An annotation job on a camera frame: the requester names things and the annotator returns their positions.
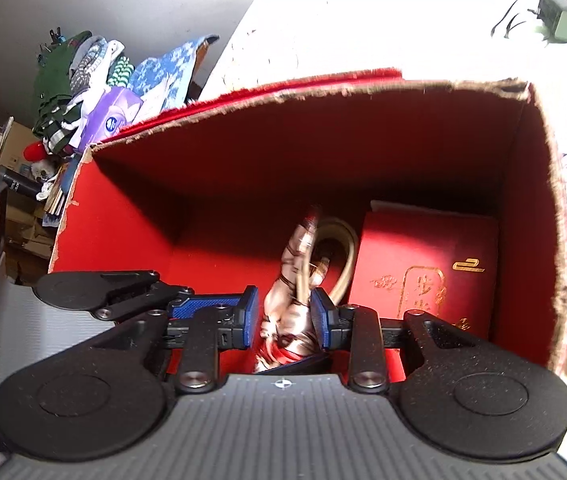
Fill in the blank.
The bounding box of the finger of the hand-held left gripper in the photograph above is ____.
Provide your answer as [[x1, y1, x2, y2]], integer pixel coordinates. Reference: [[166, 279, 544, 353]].
[[91, 270, 244, 322]]

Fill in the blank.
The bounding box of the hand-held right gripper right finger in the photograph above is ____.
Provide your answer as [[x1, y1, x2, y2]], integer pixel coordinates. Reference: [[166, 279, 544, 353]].
[[311, 287, 484, 394]]

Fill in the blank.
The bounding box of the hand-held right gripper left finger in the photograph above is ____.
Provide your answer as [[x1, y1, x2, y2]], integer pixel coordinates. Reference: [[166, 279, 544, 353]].
[[88, 285, 259, 394]]

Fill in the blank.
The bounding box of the red cardboard box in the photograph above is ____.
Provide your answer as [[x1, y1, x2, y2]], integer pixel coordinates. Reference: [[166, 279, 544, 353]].
[[48, 67, 567, 376]]

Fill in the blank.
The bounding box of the brown cardboard carton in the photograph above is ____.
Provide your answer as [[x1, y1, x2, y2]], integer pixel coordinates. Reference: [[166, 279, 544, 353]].
[[0, 117, 57, 286]]

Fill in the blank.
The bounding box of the black tube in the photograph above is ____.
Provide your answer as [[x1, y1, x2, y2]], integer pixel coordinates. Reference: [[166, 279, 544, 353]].
[[0, 165, 45, 202]]

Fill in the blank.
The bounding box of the red booklet with gold print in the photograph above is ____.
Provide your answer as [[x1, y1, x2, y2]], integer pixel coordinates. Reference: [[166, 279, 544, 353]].
[[348, 200, 500, 341]]

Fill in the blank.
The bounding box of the green garment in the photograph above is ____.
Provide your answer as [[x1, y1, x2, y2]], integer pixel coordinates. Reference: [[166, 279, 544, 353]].
[[32, 31, 95, 131]]

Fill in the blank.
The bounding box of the purple tissue pack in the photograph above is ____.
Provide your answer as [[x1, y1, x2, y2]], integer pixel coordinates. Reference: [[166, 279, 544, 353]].
[[82, 86, 144, 145]]

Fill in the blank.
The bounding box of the striped clothes pile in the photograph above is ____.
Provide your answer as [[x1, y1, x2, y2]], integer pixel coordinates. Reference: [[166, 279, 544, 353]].
[[38, 37, 137, 158]]

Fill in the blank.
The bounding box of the blue floral cloth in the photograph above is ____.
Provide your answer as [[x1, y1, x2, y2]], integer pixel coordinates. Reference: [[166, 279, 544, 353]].
[[128, 35, 220, 113]]

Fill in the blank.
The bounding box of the beige strap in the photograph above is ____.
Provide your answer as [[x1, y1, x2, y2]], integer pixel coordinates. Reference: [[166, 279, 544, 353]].
[[313, 216, 360, 305]]

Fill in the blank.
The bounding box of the black adapter cable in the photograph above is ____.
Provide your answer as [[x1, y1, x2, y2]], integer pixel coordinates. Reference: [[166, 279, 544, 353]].
[[490, 0, 539, 40]]

